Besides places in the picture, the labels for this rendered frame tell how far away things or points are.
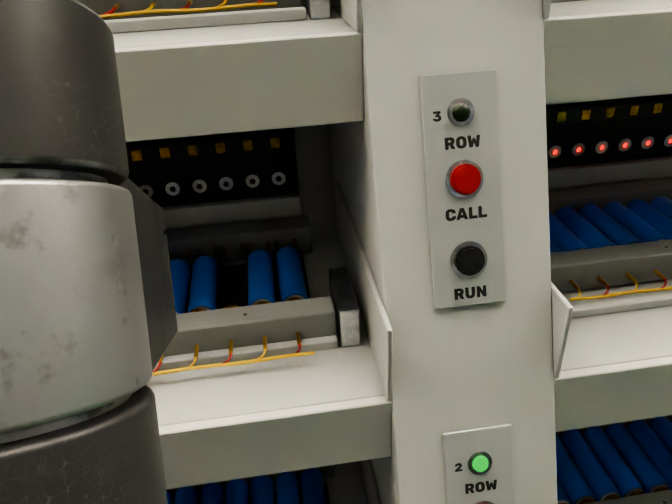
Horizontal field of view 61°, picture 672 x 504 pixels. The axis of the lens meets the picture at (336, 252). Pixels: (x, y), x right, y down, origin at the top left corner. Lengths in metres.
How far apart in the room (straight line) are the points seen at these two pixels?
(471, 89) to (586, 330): 0.17
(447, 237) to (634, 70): 0.14
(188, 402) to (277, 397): 0.05
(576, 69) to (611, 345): 0.16
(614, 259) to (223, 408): 0.27
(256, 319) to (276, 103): 0.13
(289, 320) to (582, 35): 0.23
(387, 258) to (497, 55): 0.12
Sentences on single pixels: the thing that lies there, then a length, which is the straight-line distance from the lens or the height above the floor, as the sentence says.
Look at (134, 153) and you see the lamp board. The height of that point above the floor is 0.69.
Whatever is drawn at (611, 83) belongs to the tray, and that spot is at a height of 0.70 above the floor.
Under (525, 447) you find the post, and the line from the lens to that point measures 0.37.
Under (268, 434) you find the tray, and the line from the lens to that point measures 0.33.
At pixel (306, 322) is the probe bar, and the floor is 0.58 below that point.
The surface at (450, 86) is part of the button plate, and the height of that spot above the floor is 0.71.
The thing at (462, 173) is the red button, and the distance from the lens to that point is 0.30.
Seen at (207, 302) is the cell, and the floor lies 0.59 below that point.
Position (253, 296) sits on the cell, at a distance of 0.38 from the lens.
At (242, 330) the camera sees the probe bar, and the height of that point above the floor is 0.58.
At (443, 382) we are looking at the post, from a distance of 0.33.
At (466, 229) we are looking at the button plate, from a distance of 0.31.
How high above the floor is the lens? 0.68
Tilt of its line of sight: 10 degrees down
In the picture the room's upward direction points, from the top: 5 degrees counter-clockwise
